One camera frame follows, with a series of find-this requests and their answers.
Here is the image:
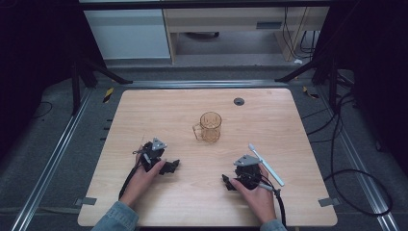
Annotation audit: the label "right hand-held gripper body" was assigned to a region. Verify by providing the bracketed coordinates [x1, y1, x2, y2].
[232, 154, 263, 191]

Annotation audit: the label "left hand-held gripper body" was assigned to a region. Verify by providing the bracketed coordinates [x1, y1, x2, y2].
[140, 137, 168, 173]

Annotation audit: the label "white toothbrush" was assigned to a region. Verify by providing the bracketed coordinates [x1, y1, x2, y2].
[247, 142, 286, 188]

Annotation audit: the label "amber glass mug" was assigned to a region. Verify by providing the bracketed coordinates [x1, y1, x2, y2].
[191, 111, 223, 143]

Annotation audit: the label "person's left hand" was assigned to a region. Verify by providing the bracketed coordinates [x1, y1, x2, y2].
[119, 154, 167, 209]

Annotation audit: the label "person's right hand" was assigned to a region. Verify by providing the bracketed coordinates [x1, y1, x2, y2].
[229, 164, 278, 225]

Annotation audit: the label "yellow black tape strip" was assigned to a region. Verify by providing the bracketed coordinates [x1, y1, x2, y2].
[102, 87, 115, 104]
[301, 85, 320, 100]

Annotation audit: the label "grey tape patch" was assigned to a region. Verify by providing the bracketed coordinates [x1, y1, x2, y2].
[318, 196, 342, 208]
[74, 196, 98, 207]

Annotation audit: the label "black metal stand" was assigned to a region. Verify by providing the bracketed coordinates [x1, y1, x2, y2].
[274, 57, 356, 112]
[70, 57, 134, 116]

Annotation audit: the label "white cabinet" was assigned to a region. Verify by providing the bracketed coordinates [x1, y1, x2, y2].
[83, 8, 171, 61]

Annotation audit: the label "dark object under desk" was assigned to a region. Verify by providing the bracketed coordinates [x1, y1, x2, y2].
[185, 31, 220, 41]

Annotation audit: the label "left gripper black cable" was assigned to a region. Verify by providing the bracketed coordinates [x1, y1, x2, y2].
[117, 162, 144, 201]

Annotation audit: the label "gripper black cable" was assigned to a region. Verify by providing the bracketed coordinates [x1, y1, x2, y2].
[117, 162, 144, 201]
[253, 172, 288, 227]

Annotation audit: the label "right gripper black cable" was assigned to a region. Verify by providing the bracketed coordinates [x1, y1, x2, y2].
[253, 172, 288, 227]

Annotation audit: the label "aluminium floor rail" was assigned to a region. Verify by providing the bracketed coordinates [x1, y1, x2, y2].
[11, 89, 94, 231]
[122, 79, 289, 90]
[315, 86, 400, 231]

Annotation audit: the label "looped black floor cable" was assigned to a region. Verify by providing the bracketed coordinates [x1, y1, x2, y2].
[300, 90, 395, 217]

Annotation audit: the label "thin black floor cable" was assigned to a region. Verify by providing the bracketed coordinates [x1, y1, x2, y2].
[30, 100, 54, 120]

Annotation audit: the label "hanging black cables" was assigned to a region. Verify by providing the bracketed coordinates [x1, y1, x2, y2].
[281, 6, 319, 61]

